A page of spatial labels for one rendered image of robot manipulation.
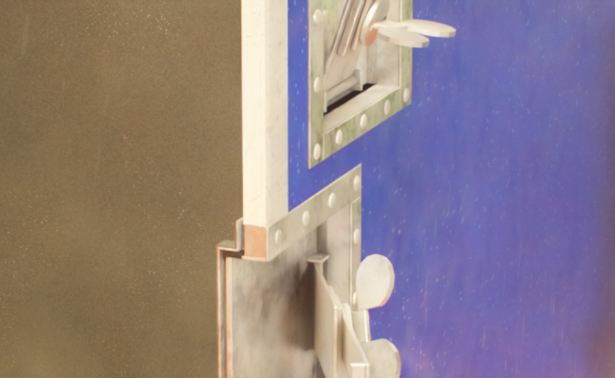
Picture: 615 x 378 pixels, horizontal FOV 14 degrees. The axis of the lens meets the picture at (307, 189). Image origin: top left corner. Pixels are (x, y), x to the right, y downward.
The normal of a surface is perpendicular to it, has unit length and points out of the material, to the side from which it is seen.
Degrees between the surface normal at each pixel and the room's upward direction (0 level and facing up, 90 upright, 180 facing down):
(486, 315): 90
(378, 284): 75
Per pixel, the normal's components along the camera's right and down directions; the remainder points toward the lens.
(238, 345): 0.92, 0.11
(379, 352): -0.77, -0.08
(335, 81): 0.88, 0.40
